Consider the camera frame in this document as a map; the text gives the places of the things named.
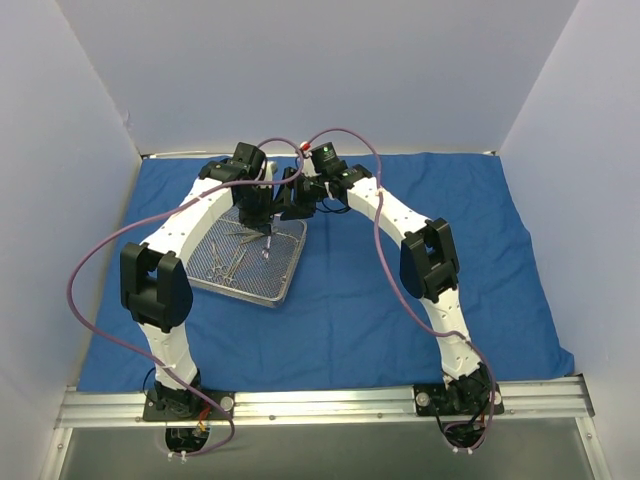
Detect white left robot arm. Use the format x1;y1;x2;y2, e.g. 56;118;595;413
120;142;273;419

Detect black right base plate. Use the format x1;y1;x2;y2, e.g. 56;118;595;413
413;380;490;417

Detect steel mesh instrument tray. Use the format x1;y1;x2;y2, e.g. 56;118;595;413
186;207;307;307

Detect steel surgical forceps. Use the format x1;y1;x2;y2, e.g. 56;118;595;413
224;229;269;244

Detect steel surgical scissors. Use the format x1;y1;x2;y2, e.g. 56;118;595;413
205;242;246;287

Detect aluminium front rail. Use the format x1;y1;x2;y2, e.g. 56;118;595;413
56;376;595;428

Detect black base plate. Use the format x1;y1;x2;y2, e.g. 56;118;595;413
413;380;490;417
142;388;235;422

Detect steel surgical clamp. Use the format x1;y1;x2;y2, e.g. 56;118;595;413
261;225;275;260

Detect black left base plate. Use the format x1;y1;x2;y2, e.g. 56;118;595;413
142;388;235;422

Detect blue surgical cloth wrap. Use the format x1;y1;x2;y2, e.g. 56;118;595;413
75;152;576;394

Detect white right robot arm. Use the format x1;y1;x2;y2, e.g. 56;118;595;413
285;141;497;413

